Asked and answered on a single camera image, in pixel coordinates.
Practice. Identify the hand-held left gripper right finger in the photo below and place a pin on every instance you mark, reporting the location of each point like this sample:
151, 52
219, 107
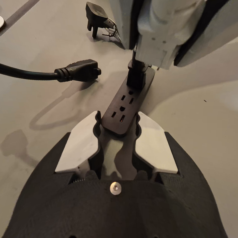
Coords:
156, 148

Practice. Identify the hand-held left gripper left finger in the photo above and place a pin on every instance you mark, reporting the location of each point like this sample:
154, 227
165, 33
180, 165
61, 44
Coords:
78, 148

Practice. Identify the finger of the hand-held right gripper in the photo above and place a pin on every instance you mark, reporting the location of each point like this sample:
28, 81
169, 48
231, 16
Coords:
213, 27
122, 22

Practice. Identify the black power strip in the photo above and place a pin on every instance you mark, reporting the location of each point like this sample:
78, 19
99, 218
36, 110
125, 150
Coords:
130, 109

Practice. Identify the white warning tag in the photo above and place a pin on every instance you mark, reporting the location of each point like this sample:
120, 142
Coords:
112, 31

